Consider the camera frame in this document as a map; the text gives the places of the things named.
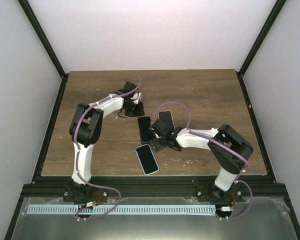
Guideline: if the light blue phone case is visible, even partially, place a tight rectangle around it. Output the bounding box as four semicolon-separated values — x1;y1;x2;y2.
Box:
135;143;160;176

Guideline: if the black phone case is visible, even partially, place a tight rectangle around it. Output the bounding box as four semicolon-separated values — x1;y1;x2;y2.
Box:
137;116;155;145

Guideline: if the purple-edged smartphone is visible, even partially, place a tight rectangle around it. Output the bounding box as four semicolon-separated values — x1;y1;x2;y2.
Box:
136;144;158;174

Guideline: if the pink phone case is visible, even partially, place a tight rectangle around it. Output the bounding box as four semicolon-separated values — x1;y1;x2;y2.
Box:
157;110;176;130

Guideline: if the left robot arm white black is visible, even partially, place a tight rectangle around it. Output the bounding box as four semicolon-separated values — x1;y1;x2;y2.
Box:
69;81;145;202

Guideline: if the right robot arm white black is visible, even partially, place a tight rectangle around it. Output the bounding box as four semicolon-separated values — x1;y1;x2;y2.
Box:
149;119;254;202

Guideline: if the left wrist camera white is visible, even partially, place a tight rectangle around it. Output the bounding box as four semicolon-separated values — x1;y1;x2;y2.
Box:
130;92;143;103

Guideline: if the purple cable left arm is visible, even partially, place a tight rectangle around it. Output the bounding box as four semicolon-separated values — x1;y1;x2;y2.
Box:
73;74;122;222

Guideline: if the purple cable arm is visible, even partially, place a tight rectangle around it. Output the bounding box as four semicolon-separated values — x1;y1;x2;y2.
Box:
149;101;253;221
73;74;122;222

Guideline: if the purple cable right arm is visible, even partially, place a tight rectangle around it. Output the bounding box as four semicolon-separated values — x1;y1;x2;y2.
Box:
149;101;253;221

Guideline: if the light blue slotted cable duct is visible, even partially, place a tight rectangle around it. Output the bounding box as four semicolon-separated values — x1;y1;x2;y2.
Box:
26;204;216;216

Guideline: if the metal base plate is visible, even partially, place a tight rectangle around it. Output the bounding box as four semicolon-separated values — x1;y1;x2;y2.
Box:
12;197;297;240

